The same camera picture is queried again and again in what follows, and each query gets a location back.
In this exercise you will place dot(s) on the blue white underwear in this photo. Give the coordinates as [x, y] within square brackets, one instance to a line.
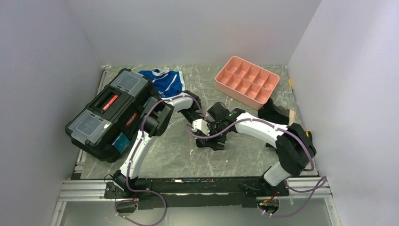
[167, 82]

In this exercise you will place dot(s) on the pink divided organizer tray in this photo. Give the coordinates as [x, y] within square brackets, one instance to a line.
[246, 82]

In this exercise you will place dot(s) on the black cloth at right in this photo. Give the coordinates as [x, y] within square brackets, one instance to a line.
[273, 113]

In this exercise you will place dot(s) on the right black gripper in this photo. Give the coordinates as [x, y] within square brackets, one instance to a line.
[211, 142]

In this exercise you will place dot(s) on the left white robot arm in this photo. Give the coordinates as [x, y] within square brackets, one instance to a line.
[153, 123]

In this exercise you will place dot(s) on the aluminium frame rail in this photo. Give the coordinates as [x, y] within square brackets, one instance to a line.
[80, 191]

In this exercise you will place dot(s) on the black plastic toolbox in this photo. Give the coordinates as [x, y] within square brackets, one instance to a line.
[116, 109]

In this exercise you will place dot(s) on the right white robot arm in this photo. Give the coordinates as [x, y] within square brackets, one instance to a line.
[294, 148]

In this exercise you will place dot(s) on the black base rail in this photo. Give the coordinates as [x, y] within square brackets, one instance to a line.
[150, 193]

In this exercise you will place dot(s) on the brown cardboard piece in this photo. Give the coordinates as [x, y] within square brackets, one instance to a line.
[292, 115]

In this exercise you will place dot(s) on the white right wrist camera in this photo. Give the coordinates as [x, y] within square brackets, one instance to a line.
[200, 125]

